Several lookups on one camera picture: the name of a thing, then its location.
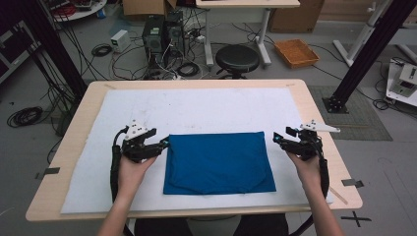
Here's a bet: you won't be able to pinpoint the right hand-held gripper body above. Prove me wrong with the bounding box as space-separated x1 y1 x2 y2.
285 119 341 161

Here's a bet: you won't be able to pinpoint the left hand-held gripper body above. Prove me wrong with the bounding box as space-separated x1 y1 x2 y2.
121 118 162 164

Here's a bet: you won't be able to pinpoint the blue t-shirt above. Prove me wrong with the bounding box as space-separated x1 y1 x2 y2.
162 131 277 196

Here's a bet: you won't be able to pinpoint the person's left hand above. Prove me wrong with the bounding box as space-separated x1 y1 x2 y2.
117 156 157 197

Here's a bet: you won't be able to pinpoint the person's right hand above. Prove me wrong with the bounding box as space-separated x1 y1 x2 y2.
287 152 323 195

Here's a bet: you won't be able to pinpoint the white table mat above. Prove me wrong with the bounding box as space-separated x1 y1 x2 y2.
60 87 333 214

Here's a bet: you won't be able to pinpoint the grey tape piece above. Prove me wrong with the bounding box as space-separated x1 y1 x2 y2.
341 178 365 189

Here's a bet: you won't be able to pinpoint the thin wooden stick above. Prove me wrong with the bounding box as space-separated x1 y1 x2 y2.
328 186 349 206

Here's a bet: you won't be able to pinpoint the grey floor mat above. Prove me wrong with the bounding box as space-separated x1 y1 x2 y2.
308 85 393 142

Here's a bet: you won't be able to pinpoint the person's legs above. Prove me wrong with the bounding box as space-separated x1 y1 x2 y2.
134 214 289 236

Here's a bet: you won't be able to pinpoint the orange basket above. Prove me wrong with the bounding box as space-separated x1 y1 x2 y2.
273 38 321 69

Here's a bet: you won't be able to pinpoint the black tape cross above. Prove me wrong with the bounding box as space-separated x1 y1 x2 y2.
340 210 373 228

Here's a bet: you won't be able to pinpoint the grey floor tape strip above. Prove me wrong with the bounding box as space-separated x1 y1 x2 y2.
34 166 61 181

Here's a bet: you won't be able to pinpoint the black round stool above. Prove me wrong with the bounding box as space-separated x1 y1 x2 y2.
214 43 261 81

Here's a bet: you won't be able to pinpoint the black computer tower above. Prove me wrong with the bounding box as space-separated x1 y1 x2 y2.
163 11 186 58
142 14 166 72

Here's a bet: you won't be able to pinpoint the small white box device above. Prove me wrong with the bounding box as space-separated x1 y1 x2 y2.
110 29 131 53

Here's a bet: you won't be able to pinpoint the cardboard box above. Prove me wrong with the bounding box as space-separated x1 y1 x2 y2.
122 0 178 18
268 0 327 33

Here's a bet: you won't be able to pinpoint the white metal stand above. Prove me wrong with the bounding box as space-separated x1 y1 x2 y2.
332 0 392 68

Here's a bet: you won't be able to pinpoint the white machine on floor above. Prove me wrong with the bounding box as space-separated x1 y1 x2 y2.
386 57 417 107

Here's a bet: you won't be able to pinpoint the round white table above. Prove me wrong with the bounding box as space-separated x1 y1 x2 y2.
48 0 108 23

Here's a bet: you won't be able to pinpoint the white desk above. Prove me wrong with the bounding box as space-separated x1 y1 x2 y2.
195 0 301 68

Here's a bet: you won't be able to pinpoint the dark equipment cabinet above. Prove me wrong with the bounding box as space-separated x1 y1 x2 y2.
0 19 40 85

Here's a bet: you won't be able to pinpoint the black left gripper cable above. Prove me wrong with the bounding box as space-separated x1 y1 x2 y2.
110 126 136 236

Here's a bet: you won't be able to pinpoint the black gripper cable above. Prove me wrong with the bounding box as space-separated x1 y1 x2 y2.
288 141 330 236
110 126 136 236

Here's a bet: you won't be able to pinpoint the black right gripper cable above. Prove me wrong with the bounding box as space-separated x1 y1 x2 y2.
288 141 330 236

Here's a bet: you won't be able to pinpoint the black cable coil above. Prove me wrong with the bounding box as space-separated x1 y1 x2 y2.
7 106 44 129
90 43 113 58
176 62 201 78

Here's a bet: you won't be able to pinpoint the black metal frame post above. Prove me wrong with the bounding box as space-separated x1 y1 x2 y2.
13 0 89 99
323 0 417 114

